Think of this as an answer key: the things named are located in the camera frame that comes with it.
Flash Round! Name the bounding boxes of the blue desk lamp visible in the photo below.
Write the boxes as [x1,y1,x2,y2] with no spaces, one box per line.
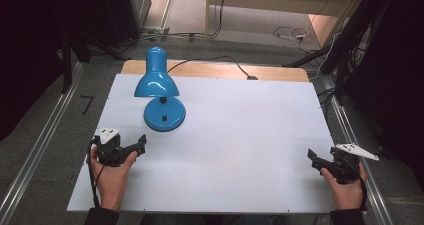
[133,46,187,133]

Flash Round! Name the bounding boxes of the white floor cable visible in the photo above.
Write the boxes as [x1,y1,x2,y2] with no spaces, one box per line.
[272,25,312,50]

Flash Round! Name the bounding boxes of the wooden board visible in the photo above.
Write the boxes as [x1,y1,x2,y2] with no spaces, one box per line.
[120,59,310,83]

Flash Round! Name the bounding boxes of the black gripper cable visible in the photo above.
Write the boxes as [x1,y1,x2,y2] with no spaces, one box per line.
[343,154,369,213]
[86,140,102,209]

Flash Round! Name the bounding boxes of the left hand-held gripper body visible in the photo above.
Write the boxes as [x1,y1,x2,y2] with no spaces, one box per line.
[92,127,135,168]

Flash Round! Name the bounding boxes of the black lamp cable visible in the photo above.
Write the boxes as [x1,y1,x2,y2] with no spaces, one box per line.
[166,55,259,81]

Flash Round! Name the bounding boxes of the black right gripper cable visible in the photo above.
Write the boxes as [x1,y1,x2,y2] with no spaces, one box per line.
[343,154,369,213]

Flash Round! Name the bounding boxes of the metal floor rail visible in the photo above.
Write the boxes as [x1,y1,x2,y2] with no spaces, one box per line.
[320,74,394,225]
[0,62,84,225]

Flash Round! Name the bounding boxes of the person's left hand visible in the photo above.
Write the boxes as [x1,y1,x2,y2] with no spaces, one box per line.
[89,146,139,213]

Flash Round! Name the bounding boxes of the black curtain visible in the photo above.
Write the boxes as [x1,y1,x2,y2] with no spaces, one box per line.
[343,0,424,179]
[0,0,139,142]

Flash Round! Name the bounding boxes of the black metal stand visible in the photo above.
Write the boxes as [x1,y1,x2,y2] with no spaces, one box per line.
[61,31,128,94]
[282,0,394,103]

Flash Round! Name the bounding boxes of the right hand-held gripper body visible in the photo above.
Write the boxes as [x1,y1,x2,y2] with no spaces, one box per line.
[327,142,381,186]

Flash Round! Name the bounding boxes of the grey power strip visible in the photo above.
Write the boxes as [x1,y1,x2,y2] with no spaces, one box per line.
[141,26,171,37]

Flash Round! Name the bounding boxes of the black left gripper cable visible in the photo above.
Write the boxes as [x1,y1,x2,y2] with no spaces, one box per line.
[86,140,102,209]

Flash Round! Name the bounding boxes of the person's right hand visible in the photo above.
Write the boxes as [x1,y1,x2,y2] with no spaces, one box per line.
[319,166,368,211]

